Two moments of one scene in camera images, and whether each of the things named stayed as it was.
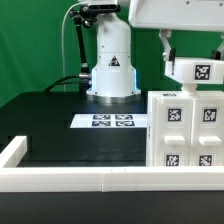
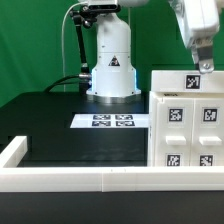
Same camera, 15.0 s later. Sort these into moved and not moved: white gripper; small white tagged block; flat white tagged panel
Moved: white gripper; small white tagged block
Not moved: flat white tagged panel
